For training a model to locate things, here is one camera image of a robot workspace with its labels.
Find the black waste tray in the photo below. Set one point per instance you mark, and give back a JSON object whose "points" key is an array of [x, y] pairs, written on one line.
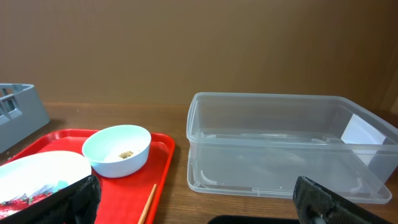
{"points": [[235, 219]]}

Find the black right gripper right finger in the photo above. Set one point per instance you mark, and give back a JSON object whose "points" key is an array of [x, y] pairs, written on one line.
{"points": [[315, 203]]}

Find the light blue bowl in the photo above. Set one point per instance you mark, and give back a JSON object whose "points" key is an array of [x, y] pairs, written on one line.
{"points": [[118, 151]]}

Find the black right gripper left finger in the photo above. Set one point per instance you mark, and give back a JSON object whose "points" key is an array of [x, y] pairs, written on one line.
{"points": [[78, 203]]}

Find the clear plastic waste bin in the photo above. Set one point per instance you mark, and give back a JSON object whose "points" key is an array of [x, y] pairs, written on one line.
{"points": [[253, 144]]}

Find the grey dishwasher rack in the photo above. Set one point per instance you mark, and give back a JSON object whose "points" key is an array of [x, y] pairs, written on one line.
{"points": [[22, 113]]}

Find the red plastic tray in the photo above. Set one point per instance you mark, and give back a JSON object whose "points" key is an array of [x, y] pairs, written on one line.
{"points": [[122, 199]]}

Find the light blue plate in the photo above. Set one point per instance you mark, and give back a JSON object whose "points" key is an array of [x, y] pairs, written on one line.
{"points": [[42, 173]]}

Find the red snack wrapper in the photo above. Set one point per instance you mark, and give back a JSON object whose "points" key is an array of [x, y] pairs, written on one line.
{"points": [[13, 206]]}

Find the wooden chopstick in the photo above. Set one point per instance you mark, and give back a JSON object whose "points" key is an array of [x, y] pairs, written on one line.
{"points": [[146, 208]]}

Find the white label in bin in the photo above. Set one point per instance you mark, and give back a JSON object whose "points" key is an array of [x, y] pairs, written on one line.
{"points": [[355, 130]]}

